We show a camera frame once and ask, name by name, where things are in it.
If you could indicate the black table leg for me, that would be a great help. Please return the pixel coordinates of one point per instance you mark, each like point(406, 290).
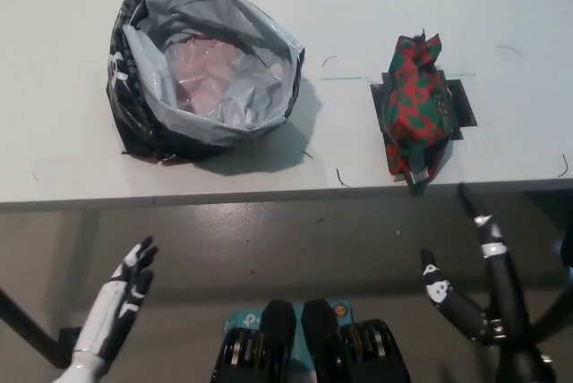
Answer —
point(27, 325)
point(555, 316)

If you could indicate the red green coffee bean bag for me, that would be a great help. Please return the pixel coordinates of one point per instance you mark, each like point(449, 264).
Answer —
point(412, 101)

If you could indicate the black plastic bag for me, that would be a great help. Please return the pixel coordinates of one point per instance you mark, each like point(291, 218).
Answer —
point(127, 125)

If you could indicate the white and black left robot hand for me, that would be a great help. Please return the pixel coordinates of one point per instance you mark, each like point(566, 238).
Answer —
point(118, 298)

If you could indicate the pink plastic wrapped item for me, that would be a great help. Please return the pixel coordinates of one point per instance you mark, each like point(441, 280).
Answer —
point(201, 70)

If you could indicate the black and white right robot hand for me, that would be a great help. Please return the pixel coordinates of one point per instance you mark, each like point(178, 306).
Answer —
point(510, 293)

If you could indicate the black tape patch on table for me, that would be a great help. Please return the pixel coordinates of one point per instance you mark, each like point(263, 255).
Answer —
point(463, 105)

